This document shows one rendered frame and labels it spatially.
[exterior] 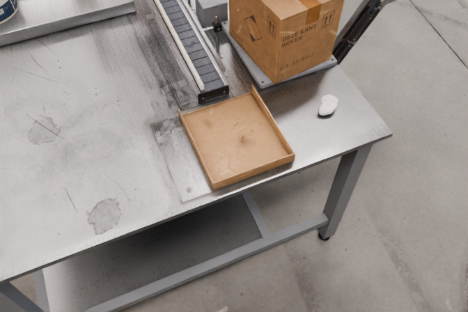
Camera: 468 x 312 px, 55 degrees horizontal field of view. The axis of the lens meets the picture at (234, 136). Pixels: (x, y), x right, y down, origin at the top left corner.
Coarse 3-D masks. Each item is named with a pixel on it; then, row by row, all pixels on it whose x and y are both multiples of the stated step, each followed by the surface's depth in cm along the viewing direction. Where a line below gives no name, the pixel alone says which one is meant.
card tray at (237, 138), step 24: (240, 96) 149; (192, 120) 142; (216, 120) 142; (240, 120) 142; (264, 120) 142; (192, 144) 136; (216, 144) 137; (240, 144) 137; (264, 144) 137; (288, 144) 132; (216, 168) 132; (240, 168) 132; (264, 168) 129
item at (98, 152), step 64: (192, 0) 180; (0, 64) 158; (64, 64) 158; (128, 64) 158; (0, 128) 141; (64, 128) 141; (128, 128) 141; (320, 128) 141; (384, 128) 141; (0, 192) 127; (64, 192) 127; (128, 192) 127; (192, 192) 127; (0, 256) 116; (64, 256) 116
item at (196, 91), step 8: (152, 0) 172; (152, 8) 172; (184, 8) 169; (160, 16) 167; (160, 24) 167; (192, 24) 164; (168, 32) 161; (168, 40) 162; (200, 40) 159; (176, 48) 156; (176, 56) 156; (184, 64) 151; (216, 64) 151; (184, 72) 152; (192, 80) 147; (224, 80) 147; (192, 88) 148; (224, 88) 146; (200, 96) 144; (208, 96) 146; (216, 96) 147
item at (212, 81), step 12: (168, 0) 172; (168, 12) 168; (180, 12) 168; (180, 24) 163; (180, 36) 160; (192, 36) 160; (192, 48) 156; (192, 60) 152; (204, 60) 152; (204, 72) 149; (216, 72) 149; (204, 84) 145; (216, 84) 145
